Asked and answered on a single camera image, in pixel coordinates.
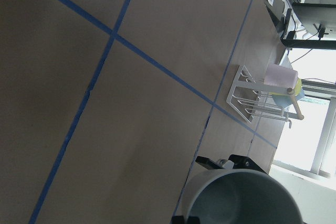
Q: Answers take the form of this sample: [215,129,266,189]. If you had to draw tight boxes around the black monitor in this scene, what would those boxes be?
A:
[281,3,335,50]

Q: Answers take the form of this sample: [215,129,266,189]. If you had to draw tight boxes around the white wire cup rack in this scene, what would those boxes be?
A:
[226,65,304,126]

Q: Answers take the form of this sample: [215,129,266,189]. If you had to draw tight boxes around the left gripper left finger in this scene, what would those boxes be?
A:
[172,210,200,224]

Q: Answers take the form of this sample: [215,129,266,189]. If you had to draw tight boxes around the yellow plastic cup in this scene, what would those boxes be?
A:
[270,78,303,96]

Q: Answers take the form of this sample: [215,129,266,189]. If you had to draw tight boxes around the grey plastic cup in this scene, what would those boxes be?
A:
[181,169,303,223]

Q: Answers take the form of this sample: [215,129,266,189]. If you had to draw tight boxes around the light blue plastic cup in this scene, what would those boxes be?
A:
[272,89,305,109]

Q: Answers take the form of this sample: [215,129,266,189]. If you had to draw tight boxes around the black labelled box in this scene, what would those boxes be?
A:
[263,0,285,35]

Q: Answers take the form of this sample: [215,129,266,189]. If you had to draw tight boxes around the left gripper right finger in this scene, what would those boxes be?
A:
[195,154,266,173]

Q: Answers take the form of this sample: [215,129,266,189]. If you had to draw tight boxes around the pink plastic cup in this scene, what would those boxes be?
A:
[264,64,298,89]

